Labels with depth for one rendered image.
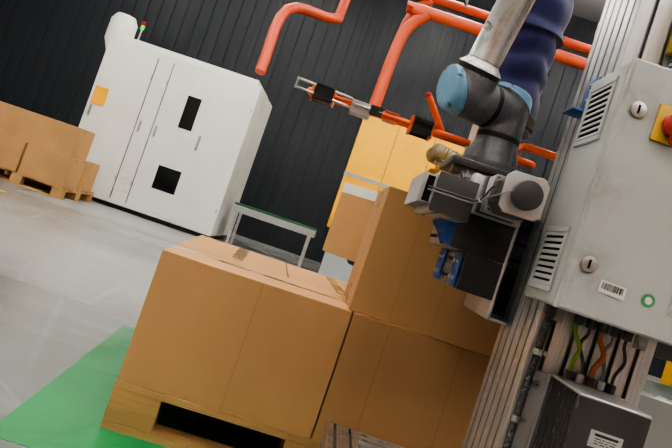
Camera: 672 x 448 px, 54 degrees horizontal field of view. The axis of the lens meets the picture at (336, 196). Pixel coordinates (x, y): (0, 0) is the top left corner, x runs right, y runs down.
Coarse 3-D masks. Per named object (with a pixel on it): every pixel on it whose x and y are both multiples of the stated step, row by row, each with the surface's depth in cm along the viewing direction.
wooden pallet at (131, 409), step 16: (128, 384) 191; (112, 400) 191; (128, 400) 191; (144, 400) 192; (160, 400) 192; (176, 400) 192; (112, 416) 191; (128, 416) 191; (144, 416) 192; (224, 416) 194; (128, 432) 191; (144, 432) 192; (160, 432) 196; (176, 432) 200; (272, 432) 195; (288, 432) 196
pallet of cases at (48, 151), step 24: (0, 120) 805; (24, 120) 805; (48, 120) 803; (0, 144) 800; (24, 144) 799; (48, 144) 802; (72, 144) 800; (0, 168) 799; (24, 168) 798; (48, 168) 798; (72, 168) 808; (96, 168) 883; (72, 192) 827
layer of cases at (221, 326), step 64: (192, 256) 200; (256, 256) 276; (192, 320) 193; (256, 320) 195; (320, 320) 197; (192, 384) 193; (256, 384) 195; (320, 384) 196; (384, 384) 198; (448, 384) 200
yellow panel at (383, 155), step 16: (368, 128) 956; (384, 128) 956; (400, 128) 956; (368, 144) 955; (384, 144) 955; (400, 144) 955; (416, 144) 954; (432, 144) 954; (448, 144) 954; (352, 160) 954; (368, 160) 954; (384, 160) 954; (400, 160) 954; (416, 160) 953; (352, 176) 952; (368, 176) 953; (384, 176) 952; (400, 176) 952; (416, 176) 952; (336, 256) 952; (320, 272) 951; (336, 272) 951
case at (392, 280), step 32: (384, 192) 213; (384, 224) 201; (416, 224) 201; (384, 256) 200; (416, 256) 201; (352, 288) 211; (384, 288) 200; (416, 288) 200; (448, 288) 201; (384, 320) 200; (416, 320) 200; (448, 320) 200; (480, 320) 200; (480, 352) 200
